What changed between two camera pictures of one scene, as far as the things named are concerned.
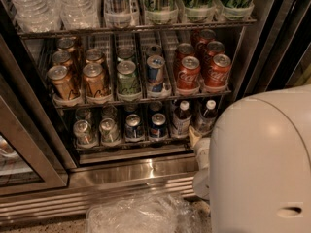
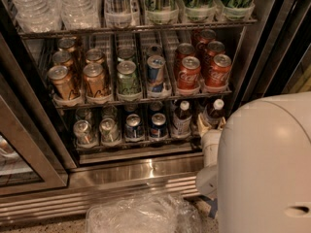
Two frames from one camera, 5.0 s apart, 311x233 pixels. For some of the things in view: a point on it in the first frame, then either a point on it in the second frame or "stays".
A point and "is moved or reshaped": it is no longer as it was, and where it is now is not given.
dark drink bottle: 206,118 is moved or reshaped
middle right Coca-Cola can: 213,48 stays
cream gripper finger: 193,136 → 203,125
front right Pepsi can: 158,128 stays
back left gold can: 67,44 stays
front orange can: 94,81 stays
